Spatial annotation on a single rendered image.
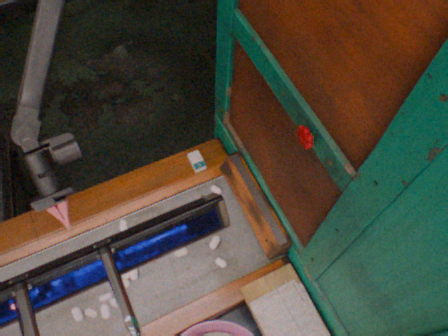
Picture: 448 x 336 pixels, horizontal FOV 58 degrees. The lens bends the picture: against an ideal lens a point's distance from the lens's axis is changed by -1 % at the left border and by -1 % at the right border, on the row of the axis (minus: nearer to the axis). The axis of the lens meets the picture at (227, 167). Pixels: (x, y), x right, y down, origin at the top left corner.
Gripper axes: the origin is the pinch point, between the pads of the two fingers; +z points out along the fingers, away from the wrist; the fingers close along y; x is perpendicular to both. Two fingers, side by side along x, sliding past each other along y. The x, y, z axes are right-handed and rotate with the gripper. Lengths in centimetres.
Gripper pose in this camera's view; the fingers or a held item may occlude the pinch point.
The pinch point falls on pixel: (68, 224)
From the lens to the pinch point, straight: 109.7
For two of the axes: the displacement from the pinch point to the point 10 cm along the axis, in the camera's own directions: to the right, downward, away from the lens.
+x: -3.1, -1.6, 9.4
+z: 3.2, 9.1, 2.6
